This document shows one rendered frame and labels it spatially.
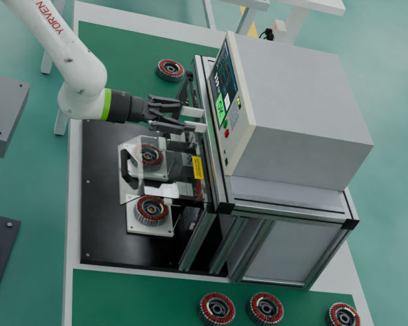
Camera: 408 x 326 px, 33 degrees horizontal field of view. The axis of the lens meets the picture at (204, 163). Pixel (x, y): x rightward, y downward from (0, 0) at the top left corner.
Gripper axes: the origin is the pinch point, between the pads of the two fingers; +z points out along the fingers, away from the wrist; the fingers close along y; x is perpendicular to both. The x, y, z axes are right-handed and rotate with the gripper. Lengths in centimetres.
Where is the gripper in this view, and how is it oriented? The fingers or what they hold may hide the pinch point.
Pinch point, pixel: (195, 119)
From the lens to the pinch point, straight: 202.8
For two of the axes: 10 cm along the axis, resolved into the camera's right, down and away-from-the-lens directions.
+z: 9.4, 1.4, 3.1
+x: 3.2, -6.9, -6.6
